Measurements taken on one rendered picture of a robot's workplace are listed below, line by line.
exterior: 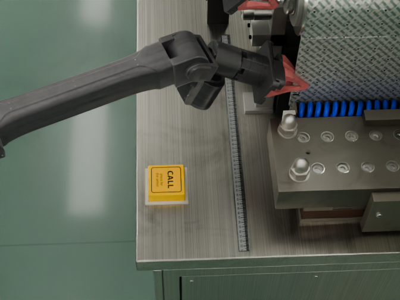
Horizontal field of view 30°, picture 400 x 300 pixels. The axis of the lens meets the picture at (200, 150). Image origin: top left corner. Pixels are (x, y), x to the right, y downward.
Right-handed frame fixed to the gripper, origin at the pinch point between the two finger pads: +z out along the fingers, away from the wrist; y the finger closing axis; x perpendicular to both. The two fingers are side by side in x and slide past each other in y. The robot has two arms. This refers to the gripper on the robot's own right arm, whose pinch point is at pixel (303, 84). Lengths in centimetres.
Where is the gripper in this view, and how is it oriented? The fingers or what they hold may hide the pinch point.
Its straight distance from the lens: 138.7
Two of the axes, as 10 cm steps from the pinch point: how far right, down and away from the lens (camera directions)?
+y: 0.5, 8.3, -5.6
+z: 8.9, 2.2, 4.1
